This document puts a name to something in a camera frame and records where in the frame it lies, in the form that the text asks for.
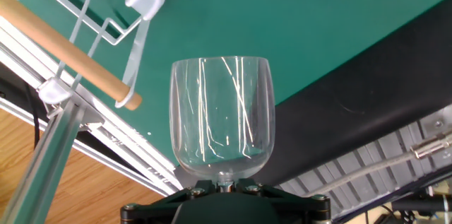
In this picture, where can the clear wine glass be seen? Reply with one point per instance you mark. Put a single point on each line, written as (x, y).
(222, 111)

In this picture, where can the black mat strip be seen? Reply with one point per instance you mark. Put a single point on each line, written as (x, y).
(353, 111)

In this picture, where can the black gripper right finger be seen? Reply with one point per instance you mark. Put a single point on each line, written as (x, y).
(300, 204)

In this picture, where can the green table mat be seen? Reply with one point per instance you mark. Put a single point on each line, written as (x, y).
(282, 22)

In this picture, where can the aluminium frame post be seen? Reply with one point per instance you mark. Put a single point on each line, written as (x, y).
(46, 167)

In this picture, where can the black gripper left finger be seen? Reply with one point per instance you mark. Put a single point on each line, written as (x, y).
(159, 206)

